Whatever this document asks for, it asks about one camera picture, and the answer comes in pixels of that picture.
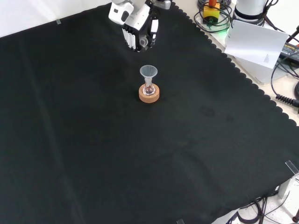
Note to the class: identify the clear glass graduated cylinder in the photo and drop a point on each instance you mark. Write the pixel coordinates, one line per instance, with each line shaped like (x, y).
(143, 42)

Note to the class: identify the pale board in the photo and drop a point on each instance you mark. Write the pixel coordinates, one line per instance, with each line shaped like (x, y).
(254, 42)

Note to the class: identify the black scalloped bench cloth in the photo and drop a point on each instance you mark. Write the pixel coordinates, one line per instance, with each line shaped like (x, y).
(116, 144)

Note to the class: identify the white bench bracket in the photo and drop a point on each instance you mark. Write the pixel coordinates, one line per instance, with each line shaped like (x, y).
(286, 186)

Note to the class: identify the clear tape clip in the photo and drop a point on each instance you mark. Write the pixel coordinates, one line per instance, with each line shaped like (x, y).
(180, 221)
(292, 166)

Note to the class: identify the small glass round-bottom flask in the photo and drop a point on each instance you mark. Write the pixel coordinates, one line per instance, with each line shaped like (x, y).
(148, 89)

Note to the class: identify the black power adapter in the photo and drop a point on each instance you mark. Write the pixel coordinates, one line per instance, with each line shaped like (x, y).
(289, 50)

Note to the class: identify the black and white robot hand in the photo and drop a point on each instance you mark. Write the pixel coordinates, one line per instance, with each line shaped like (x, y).
(137, 21)

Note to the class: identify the yellow stop button box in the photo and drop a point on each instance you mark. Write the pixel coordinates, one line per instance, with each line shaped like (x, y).
(211, 12)

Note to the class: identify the clear plastic funnel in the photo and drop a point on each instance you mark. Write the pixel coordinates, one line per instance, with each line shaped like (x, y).
(148, 71)

